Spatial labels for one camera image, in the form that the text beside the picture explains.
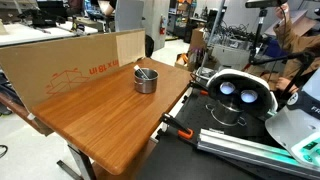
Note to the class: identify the small silver steel pot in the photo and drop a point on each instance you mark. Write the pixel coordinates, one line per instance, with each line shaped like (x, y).
(146, 86)

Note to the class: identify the black orange bar clamp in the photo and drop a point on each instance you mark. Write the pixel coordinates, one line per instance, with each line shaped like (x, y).
(204, 92)
(185, 134)

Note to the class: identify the red fire extinguisher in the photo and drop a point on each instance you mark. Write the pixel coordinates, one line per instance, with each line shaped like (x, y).
(162, 28)

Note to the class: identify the brown cardboard carton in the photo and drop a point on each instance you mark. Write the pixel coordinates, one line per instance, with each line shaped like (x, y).
(197, 38)

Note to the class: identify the black perforated robot table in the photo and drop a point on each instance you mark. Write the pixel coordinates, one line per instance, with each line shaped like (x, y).
(173, 160)

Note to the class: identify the slanted aluminium pole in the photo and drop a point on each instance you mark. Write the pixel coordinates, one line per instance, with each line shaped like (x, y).
(213, 30)

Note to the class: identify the white VR headset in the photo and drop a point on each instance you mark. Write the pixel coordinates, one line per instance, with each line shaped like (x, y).
(240, 75)

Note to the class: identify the metal table leg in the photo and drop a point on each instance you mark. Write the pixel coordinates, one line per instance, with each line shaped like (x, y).
(83, 161)

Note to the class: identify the large flat cardboard box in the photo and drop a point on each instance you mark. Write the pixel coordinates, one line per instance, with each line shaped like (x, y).
(50, 63)

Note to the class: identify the person in brown jacket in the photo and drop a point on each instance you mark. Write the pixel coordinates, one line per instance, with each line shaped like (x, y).
(293, 40)

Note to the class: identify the white workbench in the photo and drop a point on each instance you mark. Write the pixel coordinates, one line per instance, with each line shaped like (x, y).
(20, 33)

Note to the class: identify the aluminium extrusion rail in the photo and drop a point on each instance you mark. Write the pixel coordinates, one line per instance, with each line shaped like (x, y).
(233, 143)

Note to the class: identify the black camera tripod stand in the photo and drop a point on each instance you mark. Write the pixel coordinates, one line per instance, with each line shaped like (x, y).
(261, 23)

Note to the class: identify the black stereo camera bar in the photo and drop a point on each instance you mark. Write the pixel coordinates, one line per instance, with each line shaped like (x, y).
(263, 3)

